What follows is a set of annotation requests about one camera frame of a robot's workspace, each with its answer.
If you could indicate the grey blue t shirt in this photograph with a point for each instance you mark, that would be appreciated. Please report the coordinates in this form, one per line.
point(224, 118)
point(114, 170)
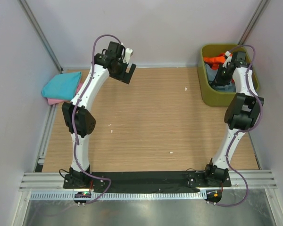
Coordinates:
point(211, 73)

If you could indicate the slotted cable duct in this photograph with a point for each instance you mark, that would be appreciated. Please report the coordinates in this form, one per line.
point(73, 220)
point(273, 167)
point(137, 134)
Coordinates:
point(80, 196)

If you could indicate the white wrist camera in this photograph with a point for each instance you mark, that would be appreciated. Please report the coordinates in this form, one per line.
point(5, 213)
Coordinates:
point(127, 55)
point(228, 59)

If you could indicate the folded pink t shirt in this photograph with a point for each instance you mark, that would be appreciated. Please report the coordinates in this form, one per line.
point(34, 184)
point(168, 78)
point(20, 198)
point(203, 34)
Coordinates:
point(52, 101)

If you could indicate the aluminium left frame rail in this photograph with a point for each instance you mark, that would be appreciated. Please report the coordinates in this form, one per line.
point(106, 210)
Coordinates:
point(44, 142)

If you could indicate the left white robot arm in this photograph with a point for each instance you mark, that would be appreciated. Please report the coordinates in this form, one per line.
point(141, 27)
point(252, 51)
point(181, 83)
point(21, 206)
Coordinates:
point(77, 115)

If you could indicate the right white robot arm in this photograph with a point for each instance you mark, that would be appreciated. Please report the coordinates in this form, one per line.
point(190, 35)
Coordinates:
point(240, 117)

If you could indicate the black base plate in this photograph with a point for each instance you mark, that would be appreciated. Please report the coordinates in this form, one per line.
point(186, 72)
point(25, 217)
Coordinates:
point(144, 181)

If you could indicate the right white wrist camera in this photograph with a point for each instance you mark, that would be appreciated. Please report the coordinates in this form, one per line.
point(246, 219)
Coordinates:
point(228, 59)

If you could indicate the olive green plastic bin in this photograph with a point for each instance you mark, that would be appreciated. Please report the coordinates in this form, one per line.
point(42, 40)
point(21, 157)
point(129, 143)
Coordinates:
point(212, 94)

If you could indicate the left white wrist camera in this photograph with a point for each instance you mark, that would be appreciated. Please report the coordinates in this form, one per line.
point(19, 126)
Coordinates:
point(127, 55)

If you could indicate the folded turquoise t shirt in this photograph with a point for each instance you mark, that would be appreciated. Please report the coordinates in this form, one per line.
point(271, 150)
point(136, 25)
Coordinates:
point(62, 86)

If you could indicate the aluminium front frame rail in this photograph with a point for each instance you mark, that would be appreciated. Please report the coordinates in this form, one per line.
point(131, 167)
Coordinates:
point(53, 181)

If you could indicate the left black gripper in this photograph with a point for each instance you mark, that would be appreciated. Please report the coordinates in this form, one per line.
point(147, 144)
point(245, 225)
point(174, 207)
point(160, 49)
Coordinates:
point(124, 77)

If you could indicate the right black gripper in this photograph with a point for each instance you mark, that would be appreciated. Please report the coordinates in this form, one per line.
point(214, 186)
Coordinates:
point(218, 81)

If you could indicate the aluminium frame rail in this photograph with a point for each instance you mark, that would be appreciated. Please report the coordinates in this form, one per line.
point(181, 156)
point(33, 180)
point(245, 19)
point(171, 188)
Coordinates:
point(53, 181)
point(44, 142)

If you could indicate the orange t shirt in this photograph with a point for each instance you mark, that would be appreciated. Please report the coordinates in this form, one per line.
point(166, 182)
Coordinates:
point(215, 62)

